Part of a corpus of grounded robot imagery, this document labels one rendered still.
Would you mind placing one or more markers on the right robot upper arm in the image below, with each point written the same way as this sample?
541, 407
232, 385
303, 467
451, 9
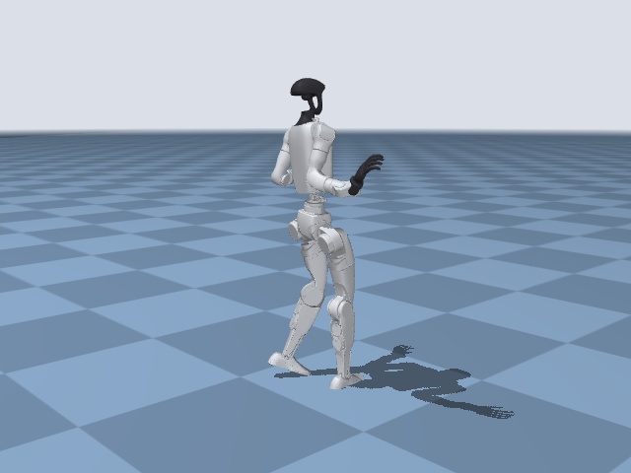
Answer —
323, 138

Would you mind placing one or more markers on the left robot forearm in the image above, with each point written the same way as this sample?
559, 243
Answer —
291, 177

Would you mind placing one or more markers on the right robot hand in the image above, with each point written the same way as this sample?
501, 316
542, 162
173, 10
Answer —
357, 179

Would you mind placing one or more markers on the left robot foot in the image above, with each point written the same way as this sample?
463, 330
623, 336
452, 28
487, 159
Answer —
293, 365

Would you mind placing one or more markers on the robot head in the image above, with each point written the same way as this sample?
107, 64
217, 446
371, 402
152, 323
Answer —
308, 88

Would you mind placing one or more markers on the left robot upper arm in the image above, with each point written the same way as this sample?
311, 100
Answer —
280, 175

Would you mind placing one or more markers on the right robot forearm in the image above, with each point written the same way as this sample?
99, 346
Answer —
326, 184

